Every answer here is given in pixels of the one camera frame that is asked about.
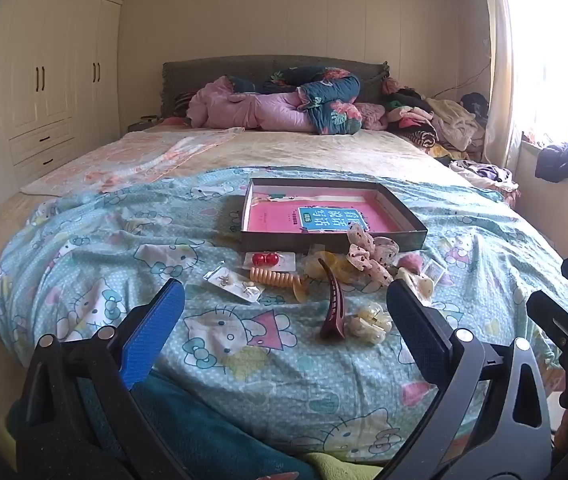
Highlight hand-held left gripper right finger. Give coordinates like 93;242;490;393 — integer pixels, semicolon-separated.
385;279;555;480

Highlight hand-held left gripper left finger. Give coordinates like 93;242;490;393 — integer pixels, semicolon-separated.
16;277;195;480

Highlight translucent yellowish claw clip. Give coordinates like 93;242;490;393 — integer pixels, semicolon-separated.
346;305;394;346

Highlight white claw clip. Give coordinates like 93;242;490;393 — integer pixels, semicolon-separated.
395;266;437;306

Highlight dark red banana hair clip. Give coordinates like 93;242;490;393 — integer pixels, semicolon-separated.
317;258;346;339

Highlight silver stud earrings card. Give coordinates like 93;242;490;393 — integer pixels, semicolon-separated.
202;261;266;304

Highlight beige spiral hair tie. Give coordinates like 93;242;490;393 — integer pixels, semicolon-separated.
249;267;311;303

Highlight shallow grey cardboard box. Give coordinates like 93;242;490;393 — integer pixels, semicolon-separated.
240;177;429;256

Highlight rhinestone clips clear packet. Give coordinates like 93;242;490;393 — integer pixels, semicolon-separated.
421;260;446;286

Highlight cartoon cat print blanket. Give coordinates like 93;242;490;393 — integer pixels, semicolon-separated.
0;165;568;466

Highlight pink fluffy hair clip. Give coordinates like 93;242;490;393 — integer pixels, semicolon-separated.
396;253;425;273

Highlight teal cloth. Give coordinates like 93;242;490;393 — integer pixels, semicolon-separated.
6;375;315;480

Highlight yellow translucent hair clip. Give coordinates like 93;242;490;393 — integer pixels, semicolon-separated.
304;249;352;281

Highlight red ball earrings card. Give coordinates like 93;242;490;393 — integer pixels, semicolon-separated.
243;251;297;272

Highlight white and purple clothes bundle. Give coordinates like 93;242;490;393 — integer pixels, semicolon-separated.
451;160;520;193

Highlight yellow-green cloth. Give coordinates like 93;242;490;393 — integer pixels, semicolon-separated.
306;451;385;480

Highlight pink book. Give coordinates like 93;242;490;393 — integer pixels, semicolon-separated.
247;185;396;236

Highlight peach floral towel blanket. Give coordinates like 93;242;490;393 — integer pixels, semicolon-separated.
20;127;245;196

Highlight beige bed sheet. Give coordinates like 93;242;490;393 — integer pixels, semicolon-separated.
0;125;515;311

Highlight pile of clothes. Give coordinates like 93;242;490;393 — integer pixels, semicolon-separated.
381;77;490;166

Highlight cream curtain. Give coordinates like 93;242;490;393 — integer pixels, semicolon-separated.
481;0;530;171

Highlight pink quilt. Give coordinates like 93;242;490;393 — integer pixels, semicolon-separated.
186;75;390;133

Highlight dark blue floral quilt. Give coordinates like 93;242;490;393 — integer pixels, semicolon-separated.
226;66;365;135

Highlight grey bed headboard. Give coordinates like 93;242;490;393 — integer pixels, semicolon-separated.
161;55;390;118

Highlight cream wardrobe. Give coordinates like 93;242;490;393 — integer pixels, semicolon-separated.
0;0;127;221

